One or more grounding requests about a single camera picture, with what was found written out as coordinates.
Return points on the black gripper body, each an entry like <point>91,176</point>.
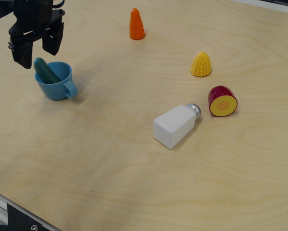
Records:
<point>33,17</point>

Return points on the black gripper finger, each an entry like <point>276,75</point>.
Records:
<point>52,41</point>
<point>22,52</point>

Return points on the green toy cucumber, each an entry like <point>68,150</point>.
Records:
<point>44,72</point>

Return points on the blue plastic cup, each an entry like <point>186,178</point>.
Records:
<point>63,89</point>

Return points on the orange toy carrot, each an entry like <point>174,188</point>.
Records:
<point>136,27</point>

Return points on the white salt shaker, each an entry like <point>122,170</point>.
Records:
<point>170,127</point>

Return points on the yellow toy corn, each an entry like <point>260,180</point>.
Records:
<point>201,65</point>

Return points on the red yellow toy fruit half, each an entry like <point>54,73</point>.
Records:
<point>222,101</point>

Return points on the aluminium table frame rail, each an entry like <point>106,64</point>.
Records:
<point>4,215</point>

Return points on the black corner bracket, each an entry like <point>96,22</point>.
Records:
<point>21,221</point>

